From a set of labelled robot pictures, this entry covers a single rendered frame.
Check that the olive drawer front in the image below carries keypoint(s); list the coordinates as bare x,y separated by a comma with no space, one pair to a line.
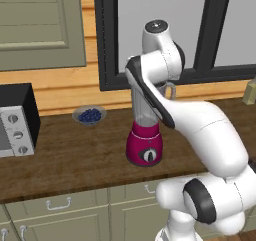
128,191
86,203

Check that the blueberries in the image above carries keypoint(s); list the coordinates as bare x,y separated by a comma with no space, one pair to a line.
90,115

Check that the silver toaster oven knob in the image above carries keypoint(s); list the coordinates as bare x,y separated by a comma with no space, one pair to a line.
22,149
12,118
17,134

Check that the olive base cupboard door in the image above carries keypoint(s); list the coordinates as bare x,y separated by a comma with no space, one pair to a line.
136,221
4,220
66,228
250,220

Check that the grey bowl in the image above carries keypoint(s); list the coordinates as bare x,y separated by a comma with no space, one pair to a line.
77,113

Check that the olive wall cupboard door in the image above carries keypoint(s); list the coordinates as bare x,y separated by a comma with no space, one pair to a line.
36,25

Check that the pale olive bottle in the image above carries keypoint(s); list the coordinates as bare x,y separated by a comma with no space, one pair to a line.
250,93

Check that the red blender with clear jar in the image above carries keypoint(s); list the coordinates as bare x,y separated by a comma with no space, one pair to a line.
144,145

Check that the black and silver toaster oven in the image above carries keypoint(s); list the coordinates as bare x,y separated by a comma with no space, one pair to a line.
25,101

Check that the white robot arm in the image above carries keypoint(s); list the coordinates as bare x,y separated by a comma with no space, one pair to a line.
206,128

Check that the black framed window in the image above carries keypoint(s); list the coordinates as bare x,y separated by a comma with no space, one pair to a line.
110,35

